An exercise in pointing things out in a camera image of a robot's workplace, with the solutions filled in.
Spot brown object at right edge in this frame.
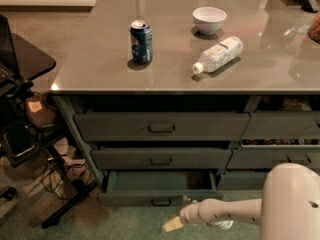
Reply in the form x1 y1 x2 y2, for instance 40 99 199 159
308 14 320 43

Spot blue soda can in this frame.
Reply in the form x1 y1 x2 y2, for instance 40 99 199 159
130 20 153 64

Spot drawer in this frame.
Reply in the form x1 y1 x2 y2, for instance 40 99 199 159
91 142 232 169
74 112 249 141
227 143 320 170
217 171 266 190
100 170 223 207
242 111 320 140

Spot white plastic bottle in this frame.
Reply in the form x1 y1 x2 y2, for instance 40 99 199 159
192 36 243 74

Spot black device under desk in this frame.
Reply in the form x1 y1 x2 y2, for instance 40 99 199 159
2 122 36 159

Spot brown bag with label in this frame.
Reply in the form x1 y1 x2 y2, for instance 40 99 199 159
26 92 57 127

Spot black laptop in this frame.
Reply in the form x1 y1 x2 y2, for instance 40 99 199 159
0 14 19 83

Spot black floor cables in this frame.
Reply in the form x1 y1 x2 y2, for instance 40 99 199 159
40 152 94 202

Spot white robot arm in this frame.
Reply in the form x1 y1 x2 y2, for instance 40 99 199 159
162 163 320 240

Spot grey drawer cabinet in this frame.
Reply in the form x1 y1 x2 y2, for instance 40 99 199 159
51 0 320 193

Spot black side desk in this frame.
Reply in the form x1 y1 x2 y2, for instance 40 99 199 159
1 32 97 229

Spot white ceramic bowl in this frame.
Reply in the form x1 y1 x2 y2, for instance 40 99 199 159
192 7 227 35

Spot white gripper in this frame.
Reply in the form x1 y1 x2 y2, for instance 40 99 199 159
162 199 233 233

